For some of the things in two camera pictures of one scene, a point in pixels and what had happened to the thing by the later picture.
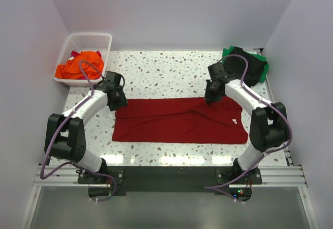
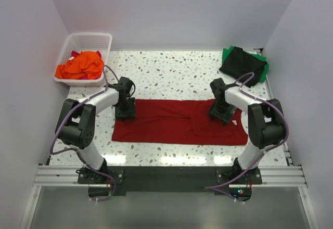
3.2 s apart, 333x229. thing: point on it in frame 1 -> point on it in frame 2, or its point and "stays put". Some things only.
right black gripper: (211, 97) -> (222, 113)
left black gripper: (119, 102) -> (125, 112)
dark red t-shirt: (180, 120) stays put
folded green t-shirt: (226, 51) stays put
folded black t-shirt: (235, 66) stays put
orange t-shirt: (71, 69) stays put
